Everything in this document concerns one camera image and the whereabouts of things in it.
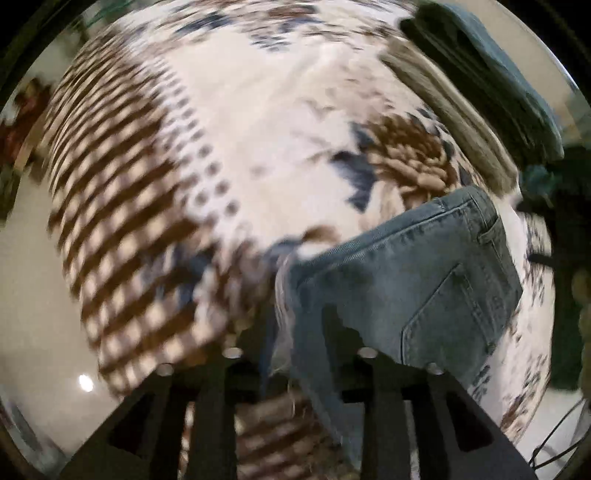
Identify ripped blue denim shorts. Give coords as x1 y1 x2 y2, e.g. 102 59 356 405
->
271 186 522 466

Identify floral bed sheet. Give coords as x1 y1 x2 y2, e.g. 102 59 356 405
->
44 1 554 442

